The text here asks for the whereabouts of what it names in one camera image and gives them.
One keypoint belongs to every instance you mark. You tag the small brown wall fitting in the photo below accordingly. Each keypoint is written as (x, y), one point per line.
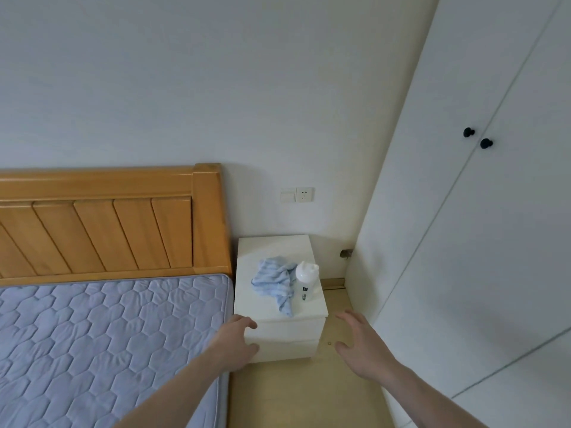
(345, 253)

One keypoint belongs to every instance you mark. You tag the grey quilted mattress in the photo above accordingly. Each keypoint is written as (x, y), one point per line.
(89, 352)

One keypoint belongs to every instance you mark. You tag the wooden bed frame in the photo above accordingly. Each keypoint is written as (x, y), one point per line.
(111, 187)

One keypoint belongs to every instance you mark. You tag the white spray bottle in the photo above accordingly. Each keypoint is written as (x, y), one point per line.
(305, 278)

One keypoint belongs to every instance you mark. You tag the person's right forearm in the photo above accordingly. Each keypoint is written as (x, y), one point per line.
(432, 401)

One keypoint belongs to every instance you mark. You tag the person's right hand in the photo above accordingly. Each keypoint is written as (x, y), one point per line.
(370, 356)

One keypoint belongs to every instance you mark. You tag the white wardrobe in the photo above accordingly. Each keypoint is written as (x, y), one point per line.
(468, 262)

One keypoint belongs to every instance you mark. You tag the light blue cloth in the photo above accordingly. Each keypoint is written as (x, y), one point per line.
(272, 280)

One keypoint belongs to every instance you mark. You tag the black round wardrobe knob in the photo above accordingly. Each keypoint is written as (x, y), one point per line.
(486, 143)
(468, 132)

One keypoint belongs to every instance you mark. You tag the white nightstand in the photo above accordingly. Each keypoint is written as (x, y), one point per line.
(276, 249)

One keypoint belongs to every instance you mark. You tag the person's left hand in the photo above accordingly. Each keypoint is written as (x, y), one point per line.
(232, 345)

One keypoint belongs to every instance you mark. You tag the person's left forearm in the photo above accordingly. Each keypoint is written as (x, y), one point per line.
(178, 396)

